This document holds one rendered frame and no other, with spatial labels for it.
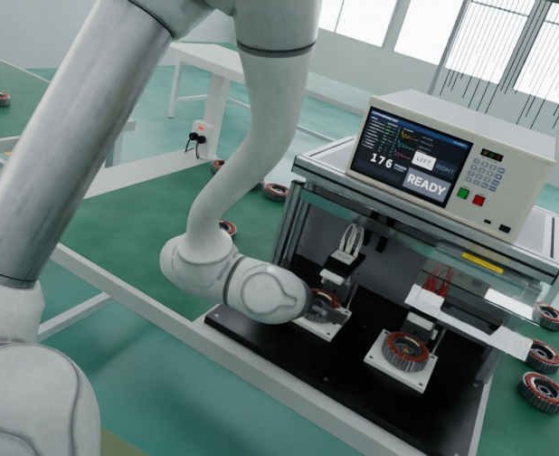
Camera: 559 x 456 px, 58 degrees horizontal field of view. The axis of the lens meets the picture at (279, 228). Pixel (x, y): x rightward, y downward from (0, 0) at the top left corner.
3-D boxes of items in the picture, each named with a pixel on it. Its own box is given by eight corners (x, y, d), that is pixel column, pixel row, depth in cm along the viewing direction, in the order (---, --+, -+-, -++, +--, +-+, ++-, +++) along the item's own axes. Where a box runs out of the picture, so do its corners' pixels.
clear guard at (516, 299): (524, 363, 93) (539, 337, 91) (403, 303, 101) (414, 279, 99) (532, 293, 121) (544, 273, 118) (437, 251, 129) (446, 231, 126)
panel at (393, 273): (496, 353, 137) (548, 261, 124) (289, 250, 159) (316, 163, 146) (496, 350, 138) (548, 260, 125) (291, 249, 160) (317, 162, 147)
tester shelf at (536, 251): (552, 286, 111) (562, 269, 109) (290, 171, 134) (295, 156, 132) (554, 229, 148) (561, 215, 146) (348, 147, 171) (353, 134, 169)
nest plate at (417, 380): (422, 394, 115) (424, 389, 114) (363, 361, 120) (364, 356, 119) (436, 360, 127) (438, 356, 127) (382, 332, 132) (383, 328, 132)
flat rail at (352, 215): (525, 301, 114) (532, 290, 113) (293, 195, 135) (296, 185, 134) (526, 299, 115) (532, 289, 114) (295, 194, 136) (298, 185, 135)
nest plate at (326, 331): (329, 342, 123) (330, 337, 122) (277, 313, 128) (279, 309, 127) (350, 316, 135) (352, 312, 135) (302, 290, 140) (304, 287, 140)
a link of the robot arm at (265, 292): (317, 279, 97) (257, 258, 102) (297, 271, 83) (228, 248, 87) (299, 332, 96) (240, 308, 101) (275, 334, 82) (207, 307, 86)
